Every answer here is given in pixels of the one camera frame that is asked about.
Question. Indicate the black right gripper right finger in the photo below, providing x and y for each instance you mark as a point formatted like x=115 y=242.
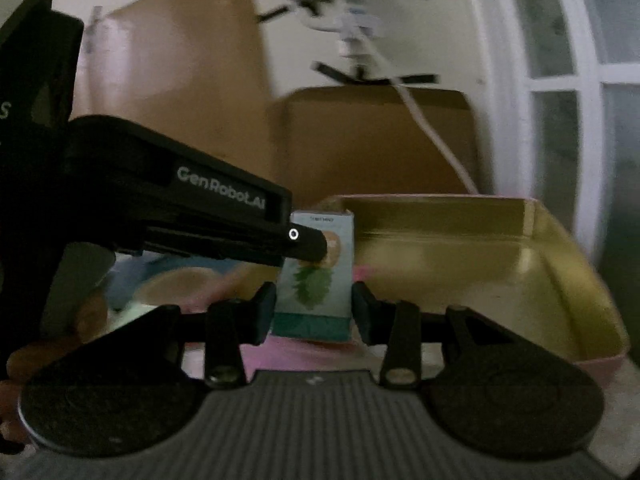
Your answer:
x=488 y=388

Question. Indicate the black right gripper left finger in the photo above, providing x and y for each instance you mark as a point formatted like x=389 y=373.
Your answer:
x=140 y=385

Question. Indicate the teal leaf print box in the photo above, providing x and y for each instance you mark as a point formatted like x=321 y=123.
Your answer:
x=314 y=300

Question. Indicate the left human hand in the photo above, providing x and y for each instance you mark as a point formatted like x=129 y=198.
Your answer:
x=90 y=320

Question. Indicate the round pink white tin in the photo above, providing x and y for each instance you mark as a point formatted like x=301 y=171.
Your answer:
x=191 y=289

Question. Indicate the pink gold metal tin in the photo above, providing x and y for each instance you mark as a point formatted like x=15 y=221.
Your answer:
x=507 y=258

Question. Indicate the large brown cardboard panel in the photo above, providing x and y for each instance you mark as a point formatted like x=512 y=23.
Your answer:
x=193 y=70

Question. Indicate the white power adapter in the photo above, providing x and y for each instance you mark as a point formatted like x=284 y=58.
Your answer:
x=352 y=21

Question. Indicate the white framed glass door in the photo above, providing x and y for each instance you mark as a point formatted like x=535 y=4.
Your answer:
x=563 y=90

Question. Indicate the brown tray leaning on wall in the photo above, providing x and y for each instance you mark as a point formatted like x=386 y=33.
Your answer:
x=355 y=140

